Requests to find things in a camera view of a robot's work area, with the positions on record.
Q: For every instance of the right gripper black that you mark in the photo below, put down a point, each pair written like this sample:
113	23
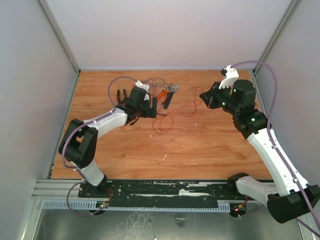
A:
208	97

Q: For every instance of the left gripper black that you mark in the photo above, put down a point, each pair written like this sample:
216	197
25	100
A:
151	112

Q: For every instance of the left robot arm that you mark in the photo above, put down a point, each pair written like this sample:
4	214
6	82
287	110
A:
79	143

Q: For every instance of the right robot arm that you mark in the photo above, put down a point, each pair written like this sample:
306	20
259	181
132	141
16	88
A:
292	196

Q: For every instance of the small orange needle-nose pliers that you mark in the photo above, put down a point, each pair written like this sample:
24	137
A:
162	97

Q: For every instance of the black adjustable wrench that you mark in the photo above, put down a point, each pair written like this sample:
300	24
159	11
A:
171	90

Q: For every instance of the large orange black pliers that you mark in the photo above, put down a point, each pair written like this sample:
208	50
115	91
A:
118	95

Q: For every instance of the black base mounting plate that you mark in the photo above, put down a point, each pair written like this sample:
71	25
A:
152	193

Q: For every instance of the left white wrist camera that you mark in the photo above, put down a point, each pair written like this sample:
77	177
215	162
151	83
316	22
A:
141	85

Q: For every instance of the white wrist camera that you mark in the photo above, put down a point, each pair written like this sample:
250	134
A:
230	75
141	85

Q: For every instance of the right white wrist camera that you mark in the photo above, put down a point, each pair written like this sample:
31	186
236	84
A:
230	75

